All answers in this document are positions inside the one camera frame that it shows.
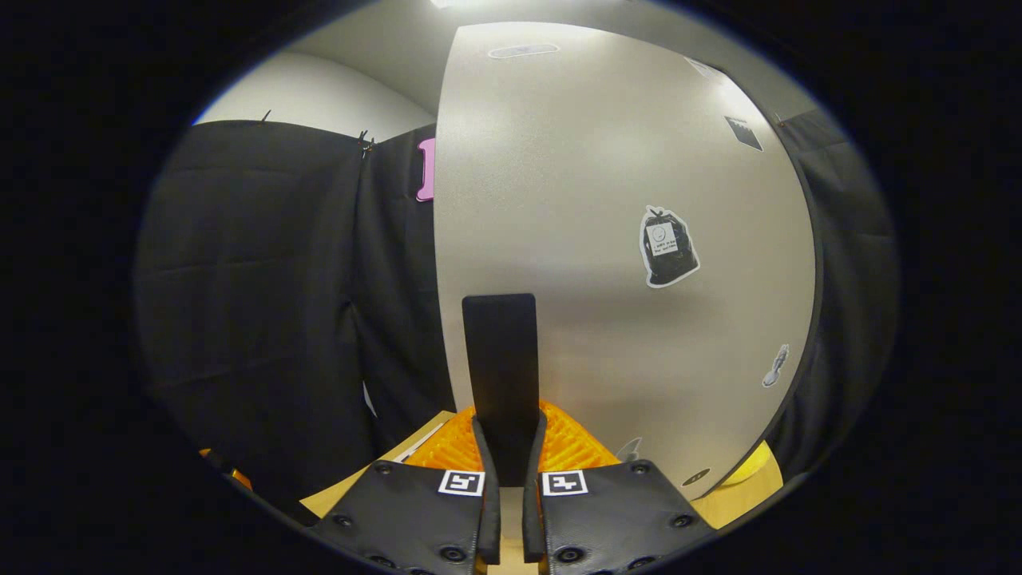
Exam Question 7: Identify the black backdrop cloth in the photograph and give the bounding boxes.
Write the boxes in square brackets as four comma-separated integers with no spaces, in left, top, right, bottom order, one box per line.
[134,108,899,512]

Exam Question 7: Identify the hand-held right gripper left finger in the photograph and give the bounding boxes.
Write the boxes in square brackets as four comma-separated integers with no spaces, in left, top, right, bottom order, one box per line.
[307,406,502,575]

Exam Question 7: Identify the black cabinet door handle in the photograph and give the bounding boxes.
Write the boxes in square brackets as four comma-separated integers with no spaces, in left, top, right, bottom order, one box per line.
[461,293,540,488]

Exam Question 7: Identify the yellow round soft toy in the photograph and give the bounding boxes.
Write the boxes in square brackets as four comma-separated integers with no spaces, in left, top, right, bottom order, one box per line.
[723,441,775,485]

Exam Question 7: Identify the grey cabinet door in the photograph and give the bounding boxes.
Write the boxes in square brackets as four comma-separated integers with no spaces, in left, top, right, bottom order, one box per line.
[434,22,817,500]

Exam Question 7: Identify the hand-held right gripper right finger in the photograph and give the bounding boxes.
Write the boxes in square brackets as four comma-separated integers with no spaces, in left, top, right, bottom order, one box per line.
[523,399,715,575]

